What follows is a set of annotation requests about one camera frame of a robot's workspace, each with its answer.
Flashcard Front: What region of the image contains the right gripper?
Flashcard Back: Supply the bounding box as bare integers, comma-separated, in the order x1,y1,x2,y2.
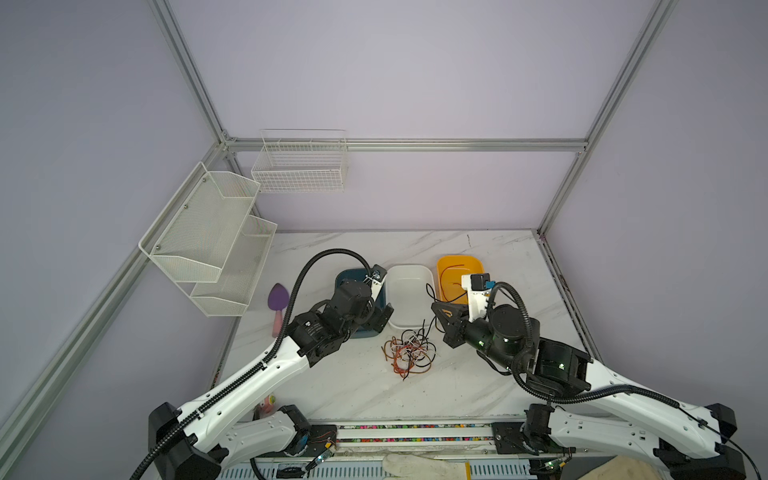
426,299,518,372

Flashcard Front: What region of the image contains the cable pile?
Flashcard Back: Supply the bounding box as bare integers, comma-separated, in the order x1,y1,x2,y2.
381,326,439,382

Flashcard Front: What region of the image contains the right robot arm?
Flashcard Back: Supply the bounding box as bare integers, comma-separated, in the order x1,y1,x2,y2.
431,274,756,479

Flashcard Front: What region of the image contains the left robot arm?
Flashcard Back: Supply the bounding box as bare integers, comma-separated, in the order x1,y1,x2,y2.
131,248,393,479

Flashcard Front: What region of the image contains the teal plastic bin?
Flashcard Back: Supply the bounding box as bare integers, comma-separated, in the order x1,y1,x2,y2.
329,268,386,324

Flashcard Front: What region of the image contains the white plastic bin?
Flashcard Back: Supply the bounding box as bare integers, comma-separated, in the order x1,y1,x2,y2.
384,265,434,330

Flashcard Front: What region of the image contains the yellow plastic bin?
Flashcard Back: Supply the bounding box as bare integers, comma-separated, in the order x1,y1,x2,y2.
437,255,485,305

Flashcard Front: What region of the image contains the purple pink spatula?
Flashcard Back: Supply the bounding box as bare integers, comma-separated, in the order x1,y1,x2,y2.
268,283,290,338

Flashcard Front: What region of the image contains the small pink toy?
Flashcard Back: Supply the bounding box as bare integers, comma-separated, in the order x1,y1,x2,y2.
258,394,276,418

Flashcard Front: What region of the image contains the white mesh two-tier shelf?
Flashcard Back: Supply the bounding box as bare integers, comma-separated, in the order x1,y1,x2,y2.
138,163,277,317

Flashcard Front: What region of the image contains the beige cloth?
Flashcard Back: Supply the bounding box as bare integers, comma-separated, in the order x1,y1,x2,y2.
579,456,662,480

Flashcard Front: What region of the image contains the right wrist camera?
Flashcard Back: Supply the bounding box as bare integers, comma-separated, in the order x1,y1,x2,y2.
461,273,495,322

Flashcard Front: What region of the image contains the white wire basket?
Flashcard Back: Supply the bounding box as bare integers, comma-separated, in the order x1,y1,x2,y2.
251,129,348,193

